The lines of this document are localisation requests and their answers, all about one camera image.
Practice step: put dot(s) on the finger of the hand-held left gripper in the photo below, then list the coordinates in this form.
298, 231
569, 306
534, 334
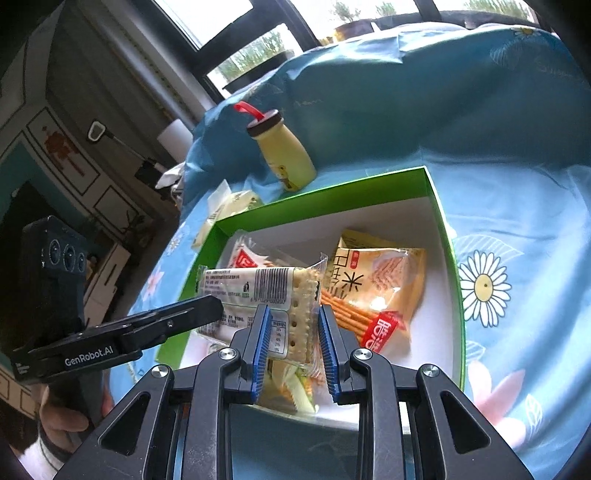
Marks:
184, 318

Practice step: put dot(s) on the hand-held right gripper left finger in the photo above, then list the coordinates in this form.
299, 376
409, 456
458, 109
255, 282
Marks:
261, 355

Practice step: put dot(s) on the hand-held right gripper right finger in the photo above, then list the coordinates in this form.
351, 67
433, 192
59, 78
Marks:
330, 355

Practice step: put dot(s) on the pretzel stick packet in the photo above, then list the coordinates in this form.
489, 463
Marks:
346, 314

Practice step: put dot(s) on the clear soda cracker packet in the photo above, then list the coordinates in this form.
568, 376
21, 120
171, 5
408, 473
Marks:
277, 286

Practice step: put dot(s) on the tan rice cracker packet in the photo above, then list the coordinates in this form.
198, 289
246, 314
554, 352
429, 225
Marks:
383, 277

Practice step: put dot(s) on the green cardboard box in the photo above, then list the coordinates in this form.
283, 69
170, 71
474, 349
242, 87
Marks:
346, 189

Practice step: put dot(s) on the person's left forearm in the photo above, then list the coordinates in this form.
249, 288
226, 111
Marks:
41, 461

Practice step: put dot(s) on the person's left hand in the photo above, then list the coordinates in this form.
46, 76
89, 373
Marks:
55, 415

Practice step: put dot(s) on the low white cabinet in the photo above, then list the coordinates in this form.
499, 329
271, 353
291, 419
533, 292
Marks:
111, 267

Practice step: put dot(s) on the white plastic bag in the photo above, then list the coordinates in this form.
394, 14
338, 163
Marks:
170, 177

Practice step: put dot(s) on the white panelled wardrobe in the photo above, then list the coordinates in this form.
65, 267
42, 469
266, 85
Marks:
60, 143

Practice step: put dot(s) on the phone clamp stand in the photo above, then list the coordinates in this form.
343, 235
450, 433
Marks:
148, 174

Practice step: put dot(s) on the white cylindrical container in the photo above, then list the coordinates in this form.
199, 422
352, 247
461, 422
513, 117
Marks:
174, 138

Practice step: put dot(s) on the yellow drink bottle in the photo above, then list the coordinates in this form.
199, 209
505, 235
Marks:
286, 157

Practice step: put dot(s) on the blue floral bedsheet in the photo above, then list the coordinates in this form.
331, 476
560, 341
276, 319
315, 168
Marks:
531, 258

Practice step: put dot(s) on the grey curtain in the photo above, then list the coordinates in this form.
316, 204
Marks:
138, 60

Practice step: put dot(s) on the long black planter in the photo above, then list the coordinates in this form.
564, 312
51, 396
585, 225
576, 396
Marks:
258, 69

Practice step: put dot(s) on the folded blue quilt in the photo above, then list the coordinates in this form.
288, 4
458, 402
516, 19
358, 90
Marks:
415, 92

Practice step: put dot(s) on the black framed window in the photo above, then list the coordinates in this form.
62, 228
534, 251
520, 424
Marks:
304, 23

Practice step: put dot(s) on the round black plant pot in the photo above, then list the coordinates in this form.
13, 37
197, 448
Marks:
353, 30

